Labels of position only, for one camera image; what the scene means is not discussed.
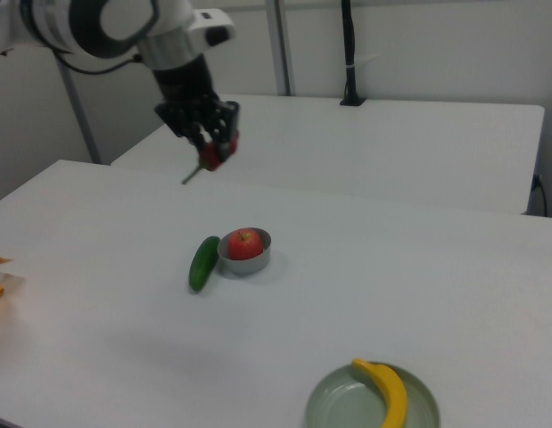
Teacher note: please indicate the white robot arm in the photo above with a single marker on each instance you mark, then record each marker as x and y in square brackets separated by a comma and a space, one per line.
[101, 27]

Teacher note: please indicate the yellow banana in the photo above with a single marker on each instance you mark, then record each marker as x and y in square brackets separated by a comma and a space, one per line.
[391, 394]

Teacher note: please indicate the grey metal bowl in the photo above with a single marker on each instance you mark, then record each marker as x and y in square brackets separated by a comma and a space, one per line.
[246, 265]

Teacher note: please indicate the red chili pepper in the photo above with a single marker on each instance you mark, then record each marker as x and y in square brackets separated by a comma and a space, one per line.
[213, 158]

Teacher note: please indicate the black camera stand pole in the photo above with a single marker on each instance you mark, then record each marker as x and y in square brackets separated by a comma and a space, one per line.
[350, 53]

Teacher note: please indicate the pale green plastic plate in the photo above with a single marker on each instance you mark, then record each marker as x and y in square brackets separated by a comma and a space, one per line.
[342, 401]

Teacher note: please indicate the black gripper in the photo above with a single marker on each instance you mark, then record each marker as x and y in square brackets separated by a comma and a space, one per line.
[186, 93]

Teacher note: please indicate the green cucumber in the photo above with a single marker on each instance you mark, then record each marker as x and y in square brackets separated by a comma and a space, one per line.
[203, 264]

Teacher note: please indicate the grey partition post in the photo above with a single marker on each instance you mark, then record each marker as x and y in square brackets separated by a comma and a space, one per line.
[282, 44]

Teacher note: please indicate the red apple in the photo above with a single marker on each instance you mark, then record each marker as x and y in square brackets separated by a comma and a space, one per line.
[244, 243]

